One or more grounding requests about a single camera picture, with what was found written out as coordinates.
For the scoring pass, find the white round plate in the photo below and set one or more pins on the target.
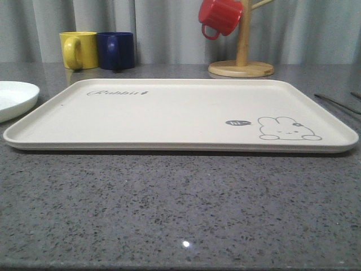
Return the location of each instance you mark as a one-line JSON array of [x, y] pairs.
[[17, 98]]

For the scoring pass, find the wooden mug tree stand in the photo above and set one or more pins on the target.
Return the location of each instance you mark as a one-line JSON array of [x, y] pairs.
[[241, 67]]

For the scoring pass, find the silver metal chopstick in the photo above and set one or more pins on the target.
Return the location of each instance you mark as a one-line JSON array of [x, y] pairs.
[[328, 99]]

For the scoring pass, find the red enamel mug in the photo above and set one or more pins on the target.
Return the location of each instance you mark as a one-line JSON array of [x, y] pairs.
[[219, 17]]

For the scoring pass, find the cream rabbit serving tray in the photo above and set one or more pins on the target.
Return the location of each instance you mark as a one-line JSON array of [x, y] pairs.
[[181, 114]]

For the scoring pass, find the silver metal spoon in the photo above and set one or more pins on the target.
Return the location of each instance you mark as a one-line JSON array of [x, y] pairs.
[[357, 95]]

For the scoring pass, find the dark blue mug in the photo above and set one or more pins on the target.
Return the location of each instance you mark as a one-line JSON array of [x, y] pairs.
[[115, 50]]

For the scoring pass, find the yellow mug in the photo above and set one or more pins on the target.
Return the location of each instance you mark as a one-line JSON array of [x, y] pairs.
[[79, 50]]

